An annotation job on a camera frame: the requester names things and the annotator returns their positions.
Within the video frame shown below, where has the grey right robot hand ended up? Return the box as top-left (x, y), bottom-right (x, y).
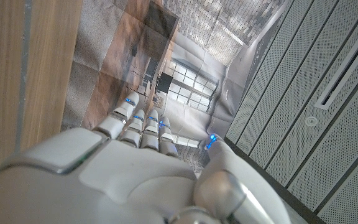
top-left (0, 91), bottom-right (291, 224)

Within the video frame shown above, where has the printed office backdrop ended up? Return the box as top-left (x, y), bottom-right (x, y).
top-left (60, 0), bottom-right (287, 175)

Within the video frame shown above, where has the ceiling vent slot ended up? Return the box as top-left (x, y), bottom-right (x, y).
top-left (314, 21), bottom-right (358, 110)

